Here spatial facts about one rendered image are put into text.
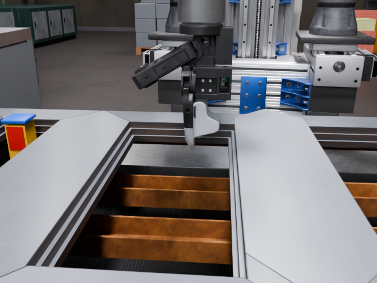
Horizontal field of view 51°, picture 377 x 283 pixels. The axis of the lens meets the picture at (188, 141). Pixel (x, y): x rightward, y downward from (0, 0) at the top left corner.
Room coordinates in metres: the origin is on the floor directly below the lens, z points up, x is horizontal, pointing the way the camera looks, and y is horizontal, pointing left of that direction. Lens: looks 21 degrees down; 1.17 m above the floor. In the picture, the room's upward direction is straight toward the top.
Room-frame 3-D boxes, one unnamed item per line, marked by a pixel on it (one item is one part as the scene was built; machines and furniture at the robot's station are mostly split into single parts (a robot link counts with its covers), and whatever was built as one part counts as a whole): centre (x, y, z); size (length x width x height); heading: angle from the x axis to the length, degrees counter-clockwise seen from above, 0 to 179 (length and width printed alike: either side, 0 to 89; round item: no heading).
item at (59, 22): (9.92, 4.09, 0.42); 2.13 x 1.95 x 0.84; 169
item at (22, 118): (0.91, 0.41, 0.88); 0.06 x 0.06 x 0.02; 85
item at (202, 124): (0.63, -0.02, 0.95); 0.06 x 0.03 x 0.09; 85
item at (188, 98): (0.63, 0.00, 1.00); 0.05 x 0.02 x 0.09; 175
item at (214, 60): (0.65, -0.03, 1.06); 0.09 x 0.08 x 0.12; 85
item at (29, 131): (0.91, 0.41, 0.78); 0.05 x 0.05 x 0.19; 85
